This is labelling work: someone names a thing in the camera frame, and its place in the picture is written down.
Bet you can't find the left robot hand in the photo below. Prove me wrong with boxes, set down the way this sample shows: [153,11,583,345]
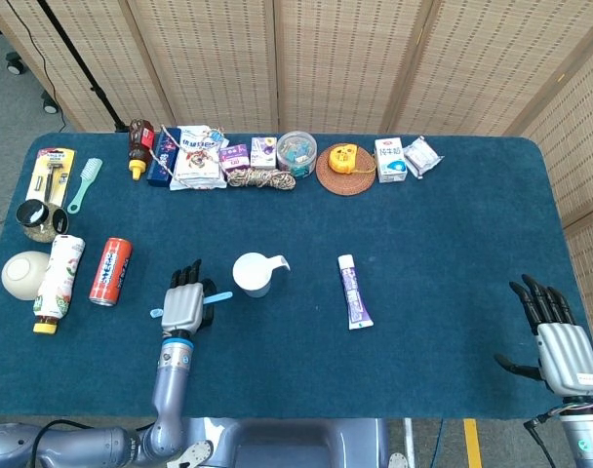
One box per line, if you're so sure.
[160,258,218,337]

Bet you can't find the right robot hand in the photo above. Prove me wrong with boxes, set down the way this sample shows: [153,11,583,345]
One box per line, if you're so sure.
[494,274,593,399]

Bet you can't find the light blue toothbrush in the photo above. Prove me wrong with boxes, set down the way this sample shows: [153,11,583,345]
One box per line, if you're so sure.
[149,291,234,319]

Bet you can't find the purple white toothpaste tube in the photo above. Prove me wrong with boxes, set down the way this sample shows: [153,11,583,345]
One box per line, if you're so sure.
[337,253,376,332]

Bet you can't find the orange soda can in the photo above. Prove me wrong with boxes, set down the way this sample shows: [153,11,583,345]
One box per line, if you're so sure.
[89,237,134,308]

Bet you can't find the white drink bottle yellow cap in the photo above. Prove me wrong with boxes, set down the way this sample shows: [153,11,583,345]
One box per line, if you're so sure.
[32,234,87,335]

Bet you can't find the navy blue flat box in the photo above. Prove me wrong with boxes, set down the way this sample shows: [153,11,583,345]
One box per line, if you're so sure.
[146,132,178,189]

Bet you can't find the white printed snack bag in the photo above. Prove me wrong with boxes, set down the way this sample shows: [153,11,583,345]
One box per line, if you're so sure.
[169,125,228,191]

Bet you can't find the spice jar black lid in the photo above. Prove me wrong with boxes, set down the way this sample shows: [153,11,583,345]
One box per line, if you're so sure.
[22,204,70,244]

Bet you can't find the mint green scrub brush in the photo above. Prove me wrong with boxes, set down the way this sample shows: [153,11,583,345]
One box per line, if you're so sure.
[65,157,104,215]

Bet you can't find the small purple box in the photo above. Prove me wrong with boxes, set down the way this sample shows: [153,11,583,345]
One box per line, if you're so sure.
[218,143,252,173]

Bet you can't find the grey robot torso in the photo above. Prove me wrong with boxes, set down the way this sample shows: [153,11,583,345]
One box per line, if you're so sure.
[183,417,390,468]

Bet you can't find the beige bowl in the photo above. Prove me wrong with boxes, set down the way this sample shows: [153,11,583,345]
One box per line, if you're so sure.
[0,251,52,302]

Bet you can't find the brown syrup bottle yellow cap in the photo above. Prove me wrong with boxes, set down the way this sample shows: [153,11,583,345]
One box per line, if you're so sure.
[127,119,156,182]

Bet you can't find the small white purple carton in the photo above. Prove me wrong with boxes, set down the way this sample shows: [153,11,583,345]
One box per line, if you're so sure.
[250,136,279,171]

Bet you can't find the dark blue table cloth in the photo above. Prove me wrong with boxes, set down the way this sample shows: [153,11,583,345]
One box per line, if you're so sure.
[0,132,593,421]

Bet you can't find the yellow razor blister pack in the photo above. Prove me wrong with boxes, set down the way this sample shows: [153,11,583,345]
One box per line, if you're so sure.
[24,147,77,209]

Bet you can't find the clear jar of binder clips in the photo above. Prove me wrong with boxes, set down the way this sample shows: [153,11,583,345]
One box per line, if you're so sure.
[276,130,319,177]

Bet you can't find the round woven rattan coaster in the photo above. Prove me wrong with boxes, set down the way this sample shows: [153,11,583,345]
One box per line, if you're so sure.
[315,144,377,197]

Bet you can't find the yellow tape measure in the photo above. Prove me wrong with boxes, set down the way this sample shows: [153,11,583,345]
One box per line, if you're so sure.
[328,142,377,174]

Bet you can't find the white tissue packet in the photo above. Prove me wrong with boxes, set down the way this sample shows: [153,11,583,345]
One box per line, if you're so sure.
[402,136,446,180]

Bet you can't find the white blue milk carton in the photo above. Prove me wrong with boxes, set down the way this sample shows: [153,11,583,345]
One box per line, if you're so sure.
[374,136,408,184]

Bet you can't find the black tripod stand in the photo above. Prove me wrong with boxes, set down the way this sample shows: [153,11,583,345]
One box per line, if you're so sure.
[36,0,130,134]

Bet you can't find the pale blue cup with handle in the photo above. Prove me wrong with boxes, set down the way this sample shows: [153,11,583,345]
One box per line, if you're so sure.
[231,252,293,299]

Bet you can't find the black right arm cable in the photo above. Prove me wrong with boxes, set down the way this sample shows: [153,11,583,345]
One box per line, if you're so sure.
[523,418,556,468]

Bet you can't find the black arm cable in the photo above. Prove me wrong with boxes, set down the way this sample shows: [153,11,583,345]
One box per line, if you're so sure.
[30,418,156,468]
[523,418,556,468]

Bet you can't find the coiled beige rope bundle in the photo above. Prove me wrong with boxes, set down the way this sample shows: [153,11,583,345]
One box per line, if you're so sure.
[226,167,297,192]

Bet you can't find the red white twisted cord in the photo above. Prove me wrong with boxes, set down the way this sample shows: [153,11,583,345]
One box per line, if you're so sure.
[148,124,228,191]

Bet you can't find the blue floor cable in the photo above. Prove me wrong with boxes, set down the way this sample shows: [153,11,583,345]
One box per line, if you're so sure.
[433,418,447,468]

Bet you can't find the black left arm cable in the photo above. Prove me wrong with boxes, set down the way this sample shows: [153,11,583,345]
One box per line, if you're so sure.
[30,418,156,468]

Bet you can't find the thin black background cable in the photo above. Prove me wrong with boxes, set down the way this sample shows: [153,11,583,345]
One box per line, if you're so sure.
[11,0,66,133]

